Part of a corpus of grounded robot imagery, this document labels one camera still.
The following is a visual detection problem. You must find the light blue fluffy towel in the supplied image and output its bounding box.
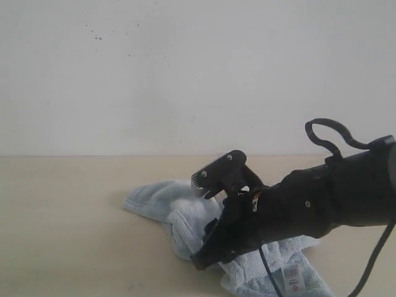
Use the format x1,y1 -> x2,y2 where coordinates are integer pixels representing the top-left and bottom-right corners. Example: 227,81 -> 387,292
123,179 -> 333,296

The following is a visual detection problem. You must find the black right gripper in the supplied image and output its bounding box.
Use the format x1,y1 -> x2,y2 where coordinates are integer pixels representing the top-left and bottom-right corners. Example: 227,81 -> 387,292
191,168 -> 336,271

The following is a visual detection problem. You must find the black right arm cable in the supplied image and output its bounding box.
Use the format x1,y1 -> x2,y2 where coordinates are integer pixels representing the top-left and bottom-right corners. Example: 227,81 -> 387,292
304,118 -> 372,165

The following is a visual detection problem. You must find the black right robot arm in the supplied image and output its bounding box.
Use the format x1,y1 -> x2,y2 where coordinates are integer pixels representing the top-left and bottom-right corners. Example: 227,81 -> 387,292
191,137 -> 395,270

